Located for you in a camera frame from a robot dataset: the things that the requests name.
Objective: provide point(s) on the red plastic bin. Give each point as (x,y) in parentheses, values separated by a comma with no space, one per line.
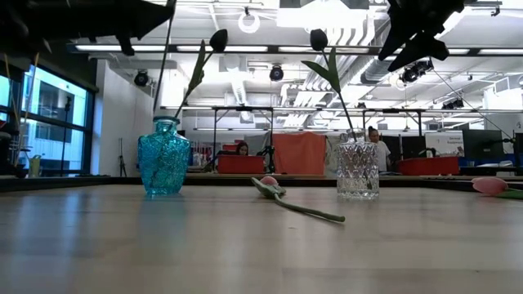
(429,166)
(241,164)

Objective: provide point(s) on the orange cloth panel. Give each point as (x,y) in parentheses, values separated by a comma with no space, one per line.
(299,153)

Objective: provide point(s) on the dark background monitor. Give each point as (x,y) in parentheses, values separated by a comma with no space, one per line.
(484,143)

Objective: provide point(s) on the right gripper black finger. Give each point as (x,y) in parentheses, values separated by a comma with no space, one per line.
(398,38)
(429,47)

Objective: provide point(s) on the clear glass vase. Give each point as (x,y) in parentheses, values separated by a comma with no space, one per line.
(357,167)

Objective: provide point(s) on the seated person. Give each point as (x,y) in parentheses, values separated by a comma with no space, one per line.
(242,148)

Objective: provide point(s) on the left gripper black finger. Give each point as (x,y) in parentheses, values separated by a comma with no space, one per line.
(143,16)

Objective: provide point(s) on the blue glass vase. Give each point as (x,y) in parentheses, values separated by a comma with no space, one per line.
(163,159)

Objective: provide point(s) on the green cup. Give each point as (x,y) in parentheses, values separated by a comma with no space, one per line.
(34,166)

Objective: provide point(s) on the black metal table frame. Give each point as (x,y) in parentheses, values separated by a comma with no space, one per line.
(224,180)

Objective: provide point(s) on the black tripod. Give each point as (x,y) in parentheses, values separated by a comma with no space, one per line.
(122,157)

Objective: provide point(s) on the standing person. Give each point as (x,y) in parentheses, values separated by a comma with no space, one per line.
(381,154)

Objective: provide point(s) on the pink artificial tulip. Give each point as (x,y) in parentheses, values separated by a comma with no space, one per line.
(302,209)
(488,185)

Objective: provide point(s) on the large window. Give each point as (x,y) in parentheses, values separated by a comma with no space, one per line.
(53,118)

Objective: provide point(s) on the black metal frame stand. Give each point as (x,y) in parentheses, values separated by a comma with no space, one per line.
(392,110)
(243,108)

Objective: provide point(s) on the white poster board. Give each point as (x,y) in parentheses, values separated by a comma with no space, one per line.
(449,143)

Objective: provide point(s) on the black ceiling spotlight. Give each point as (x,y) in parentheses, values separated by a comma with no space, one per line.
(414,72)
(276,72)
(141,77)

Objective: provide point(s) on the dark purple artificial tulip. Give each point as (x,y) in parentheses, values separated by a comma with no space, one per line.
(218,41)
(318,40)

